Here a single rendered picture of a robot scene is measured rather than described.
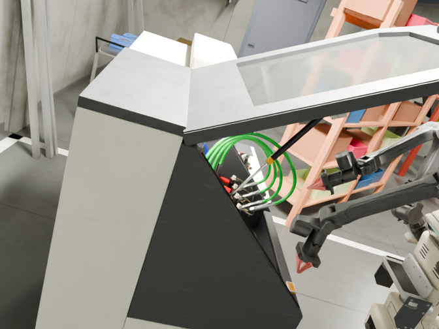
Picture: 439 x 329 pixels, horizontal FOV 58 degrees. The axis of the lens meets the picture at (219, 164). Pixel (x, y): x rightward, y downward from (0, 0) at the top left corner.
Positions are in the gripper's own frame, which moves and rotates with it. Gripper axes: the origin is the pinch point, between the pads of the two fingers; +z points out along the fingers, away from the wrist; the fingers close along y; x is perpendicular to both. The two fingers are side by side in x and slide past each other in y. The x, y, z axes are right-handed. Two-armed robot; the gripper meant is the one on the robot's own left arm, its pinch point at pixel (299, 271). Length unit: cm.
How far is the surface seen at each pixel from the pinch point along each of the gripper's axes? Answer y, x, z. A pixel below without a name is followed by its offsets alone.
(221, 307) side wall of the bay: 13.2, -26.5, 11.8
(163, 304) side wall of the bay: 13.3, -45.4, 15.8
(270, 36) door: -630, 90, -23
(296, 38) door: -626, 134, -36
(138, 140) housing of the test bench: 14, -67, -39
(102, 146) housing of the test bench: 14, -75, -34
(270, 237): -30.8, -2.5, 9.0
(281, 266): -12.3, -1.0, 8.7
